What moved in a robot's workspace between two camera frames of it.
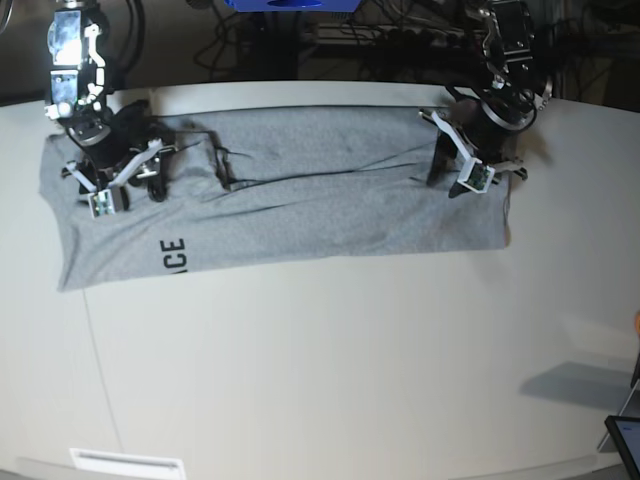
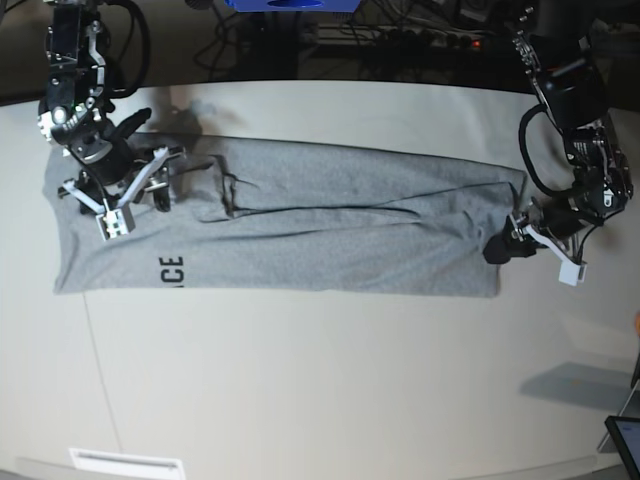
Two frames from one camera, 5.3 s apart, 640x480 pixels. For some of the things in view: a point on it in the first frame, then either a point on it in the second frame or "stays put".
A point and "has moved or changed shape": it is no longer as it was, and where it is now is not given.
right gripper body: (487, 130) -> (554, 223)
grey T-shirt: (267, 188) has moved or changed shape
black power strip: (460, 34) stays put
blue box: (294, 5) stays put
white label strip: (128, 464) stays put
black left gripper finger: (445, 154) -> (501, 248)
